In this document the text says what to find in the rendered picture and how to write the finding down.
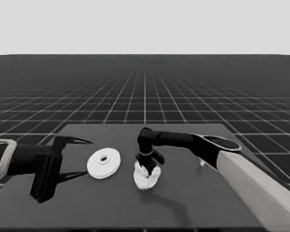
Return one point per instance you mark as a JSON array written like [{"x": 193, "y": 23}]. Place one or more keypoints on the large thick white disc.
[{"x": 96, "y": 169}]

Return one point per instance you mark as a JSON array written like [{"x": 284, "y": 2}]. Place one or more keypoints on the small white T-shaped piece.
[{"x": 201, "y": 163}]

